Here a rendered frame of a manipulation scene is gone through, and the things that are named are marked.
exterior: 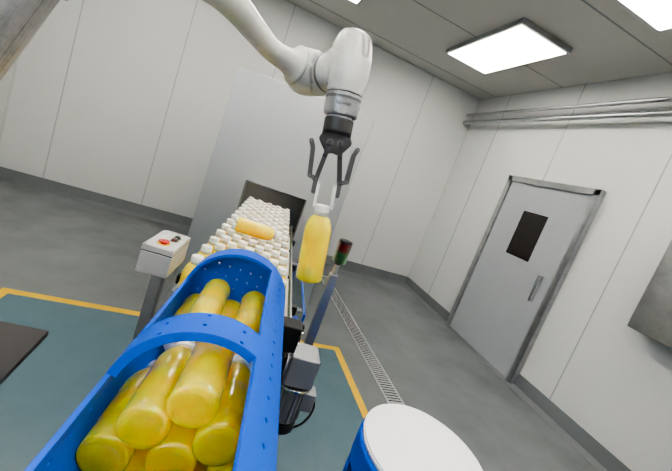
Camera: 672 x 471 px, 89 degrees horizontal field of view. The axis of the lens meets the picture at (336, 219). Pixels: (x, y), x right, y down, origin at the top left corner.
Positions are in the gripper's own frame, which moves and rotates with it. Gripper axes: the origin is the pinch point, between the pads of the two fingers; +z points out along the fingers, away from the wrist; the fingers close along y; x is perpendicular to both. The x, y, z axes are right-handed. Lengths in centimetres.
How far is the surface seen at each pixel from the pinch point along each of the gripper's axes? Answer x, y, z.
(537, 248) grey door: 270, 259, 28
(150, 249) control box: 24, -51, 29
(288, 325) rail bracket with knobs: 18.6, -2.7, 45.2
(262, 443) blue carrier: -50, -4, 28
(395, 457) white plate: -28, 23, 47
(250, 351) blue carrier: -37.1, -8.7, 24.3
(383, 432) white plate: -22, 21, 47
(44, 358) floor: 100, -131, 124
